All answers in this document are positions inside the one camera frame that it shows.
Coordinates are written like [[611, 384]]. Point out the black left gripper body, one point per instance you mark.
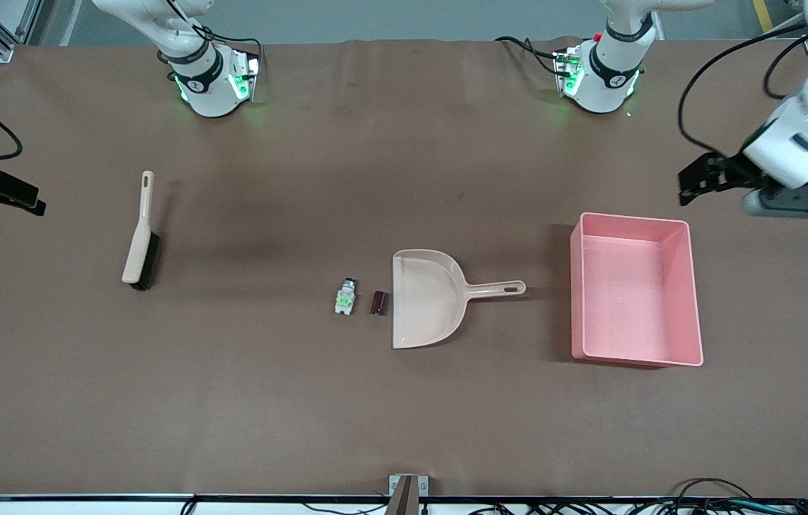
[[726, 172]]

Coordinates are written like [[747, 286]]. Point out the beige brush with black bristles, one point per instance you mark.
[[139, 243]]

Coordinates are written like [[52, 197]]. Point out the beige plastic dustpan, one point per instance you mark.
[[425, 300]]

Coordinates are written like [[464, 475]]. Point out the dark brown electronic component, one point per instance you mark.
[[379, 303]]

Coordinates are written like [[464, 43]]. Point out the white green electronic component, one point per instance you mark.
[[344, 300]]

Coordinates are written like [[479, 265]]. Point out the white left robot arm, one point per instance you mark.
[[804, 136]]

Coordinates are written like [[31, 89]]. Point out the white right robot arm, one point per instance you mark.
[[207, 86]]

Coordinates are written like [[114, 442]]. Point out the pink plastic bin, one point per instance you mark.
[[625, 300]]

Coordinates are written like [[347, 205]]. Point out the left base green-lit control box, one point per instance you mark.
[[567, 75]]

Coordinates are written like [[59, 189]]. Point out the base green-lit control box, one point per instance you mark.
[[242, 79], [567, 75]]

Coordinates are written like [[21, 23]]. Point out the right base green-lit control box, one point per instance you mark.
[[242, 79]]

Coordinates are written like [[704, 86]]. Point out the brown table mat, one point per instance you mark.
[[232, 400]]

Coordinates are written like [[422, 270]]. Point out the metal camera stand bracket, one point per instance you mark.
[[407, 493]]

